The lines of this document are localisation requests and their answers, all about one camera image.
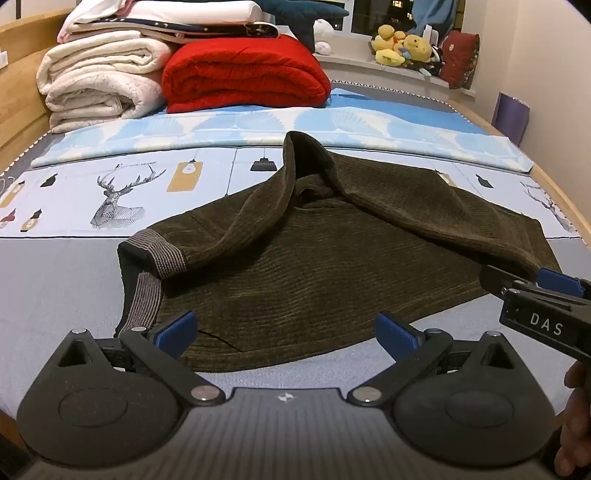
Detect brown corduroy pants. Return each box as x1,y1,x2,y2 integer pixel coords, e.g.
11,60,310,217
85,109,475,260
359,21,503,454
115,131,561,374

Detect white folded pillow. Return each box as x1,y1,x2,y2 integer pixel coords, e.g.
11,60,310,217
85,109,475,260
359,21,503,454
69,0,264,37

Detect purple folded mat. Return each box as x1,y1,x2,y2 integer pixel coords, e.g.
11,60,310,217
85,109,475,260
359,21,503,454
491,91,531,147

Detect red folded blanket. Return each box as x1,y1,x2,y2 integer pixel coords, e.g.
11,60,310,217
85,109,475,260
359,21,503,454
161,34,332,114

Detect blue curtain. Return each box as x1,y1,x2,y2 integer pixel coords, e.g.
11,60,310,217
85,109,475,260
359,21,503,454
411,0,458,42

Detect navy dotted quilt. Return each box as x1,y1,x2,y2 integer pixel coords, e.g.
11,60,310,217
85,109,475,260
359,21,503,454
139,21,280,44

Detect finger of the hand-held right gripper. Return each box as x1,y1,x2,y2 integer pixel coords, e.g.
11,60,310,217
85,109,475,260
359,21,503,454
479,264,536,298
512,268,591,306

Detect cream folded blanket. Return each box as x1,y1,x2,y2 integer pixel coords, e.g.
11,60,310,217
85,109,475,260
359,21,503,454
36,36,174,134

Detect teal plush pillow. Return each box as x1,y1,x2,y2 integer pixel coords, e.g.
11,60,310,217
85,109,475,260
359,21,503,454
256,0,352,54

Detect person's right hand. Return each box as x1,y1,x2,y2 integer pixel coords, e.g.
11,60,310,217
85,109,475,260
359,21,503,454
554,360,591,474

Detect white window ledge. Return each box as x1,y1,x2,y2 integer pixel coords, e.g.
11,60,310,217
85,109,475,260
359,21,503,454
318,32,476,100

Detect yellow plush toy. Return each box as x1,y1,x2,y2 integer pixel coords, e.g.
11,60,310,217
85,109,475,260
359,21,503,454
399,34,435,70
373,24,408,68

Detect light blue patterned sheet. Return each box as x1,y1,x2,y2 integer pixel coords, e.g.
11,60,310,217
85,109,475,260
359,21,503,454
31,85,534,174

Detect window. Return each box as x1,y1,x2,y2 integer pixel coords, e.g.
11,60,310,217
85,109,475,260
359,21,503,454
351,0,416,35

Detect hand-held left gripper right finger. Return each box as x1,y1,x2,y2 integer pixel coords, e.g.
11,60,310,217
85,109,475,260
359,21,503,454
346,311,518,407

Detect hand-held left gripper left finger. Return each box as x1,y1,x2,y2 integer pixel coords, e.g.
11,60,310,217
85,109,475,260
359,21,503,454
50,310,228,408

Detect dark red cushion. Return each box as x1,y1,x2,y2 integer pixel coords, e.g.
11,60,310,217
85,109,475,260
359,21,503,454
438,30,481,90

